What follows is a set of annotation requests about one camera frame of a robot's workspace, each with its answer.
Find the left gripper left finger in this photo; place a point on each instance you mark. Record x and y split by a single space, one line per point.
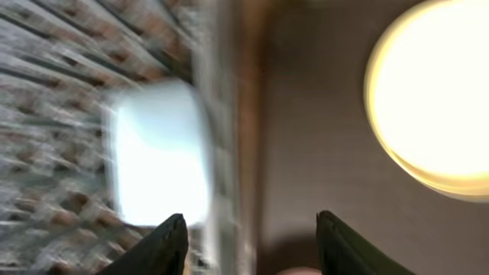
162 252

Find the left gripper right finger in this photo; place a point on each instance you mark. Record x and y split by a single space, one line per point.
342 251

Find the white plastic cup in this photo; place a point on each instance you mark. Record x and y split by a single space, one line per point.
161 154

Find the pink round bowl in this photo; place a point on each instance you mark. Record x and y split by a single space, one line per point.
300 271

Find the dark brown serving tray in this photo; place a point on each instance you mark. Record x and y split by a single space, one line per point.
306 146

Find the yellow round plate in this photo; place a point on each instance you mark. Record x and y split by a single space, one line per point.
426 96

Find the grey plastic dish rack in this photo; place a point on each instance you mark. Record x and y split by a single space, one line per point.
61 62

